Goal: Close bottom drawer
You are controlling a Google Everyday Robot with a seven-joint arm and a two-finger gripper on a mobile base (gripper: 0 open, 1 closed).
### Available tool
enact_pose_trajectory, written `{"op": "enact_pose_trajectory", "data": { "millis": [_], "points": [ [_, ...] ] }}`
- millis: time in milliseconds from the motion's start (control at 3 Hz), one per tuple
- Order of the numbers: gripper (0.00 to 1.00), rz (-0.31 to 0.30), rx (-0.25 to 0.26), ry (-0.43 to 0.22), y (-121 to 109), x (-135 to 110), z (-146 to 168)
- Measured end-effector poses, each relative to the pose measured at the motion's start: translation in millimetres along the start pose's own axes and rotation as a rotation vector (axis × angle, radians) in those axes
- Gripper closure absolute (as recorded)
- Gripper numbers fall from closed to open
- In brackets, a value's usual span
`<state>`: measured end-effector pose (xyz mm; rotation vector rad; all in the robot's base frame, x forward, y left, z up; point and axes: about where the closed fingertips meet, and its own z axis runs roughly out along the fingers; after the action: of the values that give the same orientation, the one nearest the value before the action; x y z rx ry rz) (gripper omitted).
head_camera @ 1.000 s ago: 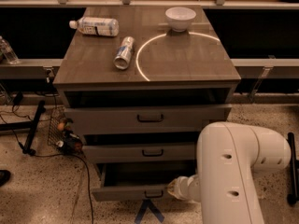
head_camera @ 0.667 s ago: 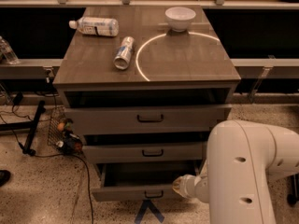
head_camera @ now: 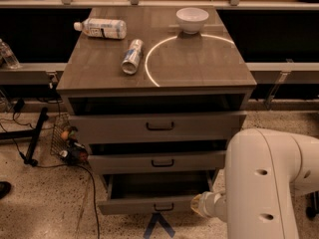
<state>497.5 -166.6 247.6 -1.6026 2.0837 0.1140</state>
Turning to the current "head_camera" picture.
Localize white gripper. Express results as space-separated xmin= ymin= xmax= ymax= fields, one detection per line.
xmin=190 ymin=191 xmax=227 ymax=222

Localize grey bottom drawer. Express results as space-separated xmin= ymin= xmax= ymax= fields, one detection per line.
xmin=98 ymin=170 xmax=217 ymax=215

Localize grey drawer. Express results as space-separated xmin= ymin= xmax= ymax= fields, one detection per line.
xmin=68 ymin=95 xmax=247 ymax=145
xmin=98 ymin=170 xmax=217 ymax=215
xmin=89 ymin=139 xmax=227 ymax=174

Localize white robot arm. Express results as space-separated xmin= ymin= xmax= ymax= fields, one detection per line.
xmin=190 ymin=128 xmax=319 ymax=239

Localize grey middle drawer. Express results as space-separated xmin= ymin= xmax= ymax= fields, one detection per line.
xmin=89 ymin=139 xmax=227 ymax=174

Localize grey drawer cabinet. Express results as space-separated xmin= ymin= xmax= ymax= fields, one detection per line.
xmin=55 ymin=6 xmax=258 ymax=216

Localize grey top drawer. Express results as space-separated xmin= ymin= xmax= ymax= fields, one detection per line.
xmin=68 ymin=95 xmax=247 ymax=145

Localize blue tape cross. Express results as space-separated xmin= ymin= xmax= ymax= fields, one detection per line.
xmin=143 ymin=212 xmax=176 ymax=239

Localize black stand leg right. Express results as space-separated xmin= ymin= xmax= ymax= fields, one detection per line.
xmin=306 ymin=191 xmax=319 ymax=219

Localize black stand leg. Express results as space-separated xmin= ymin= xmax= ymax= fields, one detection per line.
xmin=306 ymin=191 xmax=319 ymax=219
xmin=0 ymin=108 xmax=49 ymax=166

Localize silver drink can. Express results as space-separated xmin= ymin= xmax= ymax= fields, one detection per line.
xmin=122 ymin=39 xmax=144 ymax=75

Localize black stand leg left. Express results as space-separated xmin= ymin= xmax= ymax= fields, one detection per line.
xmin=0 ymin=108 xmax=49 ymax=166

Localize white bowl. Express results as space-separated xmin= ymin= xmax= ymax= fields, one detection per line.
xmin=176 ymin=7 xmax=209 ymax=34

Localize black shoe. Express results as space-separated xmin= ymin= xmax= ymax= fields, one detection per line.
xmin=0 ymin=181 xmax=12 ymax=199

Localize clear plastic bottle with label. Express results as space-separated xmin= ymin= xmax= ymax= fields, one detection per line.
xmin=74 ymin=18 xmax=127 ymax=40

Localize small clear bottle at left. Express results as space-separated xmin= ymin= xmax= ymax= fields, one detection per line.
xmin=0 ymin=39 xmax=20 ymax=69

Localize wire basket with objects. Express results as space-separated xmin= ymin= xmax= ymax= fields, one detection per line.
xmin=50 ymin=114 xmax=89 ymax=165

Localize black power cable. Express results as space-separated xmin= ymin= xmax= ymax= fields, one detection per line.
xmin=0 ymin=98 xmax=101 ymax=229

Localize metal rail frame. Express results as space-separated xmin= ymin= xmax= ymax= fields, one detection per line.
xmin=0 ymin=0 xmax=319 ymax=107

